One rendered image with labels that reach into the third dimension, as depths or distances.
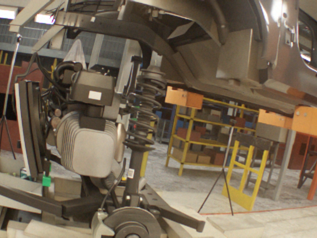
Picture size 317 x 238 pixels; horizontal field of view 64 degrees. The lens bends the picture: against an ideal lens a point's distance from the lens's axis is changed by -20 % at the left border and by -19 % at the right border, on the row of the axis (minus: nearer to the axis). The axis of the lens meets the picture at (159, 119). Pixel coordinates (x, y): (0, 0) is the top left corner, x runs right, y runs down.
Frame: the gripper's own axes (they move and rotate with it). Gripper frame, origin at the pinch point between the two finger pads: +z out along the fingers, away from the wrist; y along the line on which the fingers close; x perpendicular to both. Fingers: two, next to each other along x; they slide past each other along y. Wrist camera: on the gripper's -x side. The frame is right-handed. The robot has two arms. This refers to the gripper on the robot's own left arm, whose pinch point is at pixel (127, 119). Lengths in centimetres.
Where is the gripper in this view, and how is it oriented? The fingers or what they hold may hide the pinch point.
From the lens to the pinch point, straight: 264.8
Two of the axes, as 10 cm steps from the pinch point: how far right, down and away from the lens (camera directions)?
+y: 9.6, 1.8, 2.1
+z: -0.7, 9.0, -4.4
